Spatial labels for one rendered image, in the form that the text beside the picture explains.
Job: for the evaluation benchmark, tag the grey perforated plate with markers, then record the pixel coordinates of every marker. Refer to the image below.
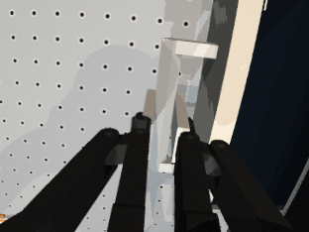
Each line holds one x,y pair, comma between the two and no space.
69,68

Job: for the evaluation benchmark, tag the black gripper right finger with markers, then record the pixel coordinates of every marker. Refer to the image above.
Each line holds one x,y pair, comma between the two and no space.
244,204

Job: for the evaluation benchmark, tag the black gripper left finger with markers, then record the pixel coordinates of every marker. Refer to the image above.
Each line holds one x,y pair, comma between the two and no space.
63,203

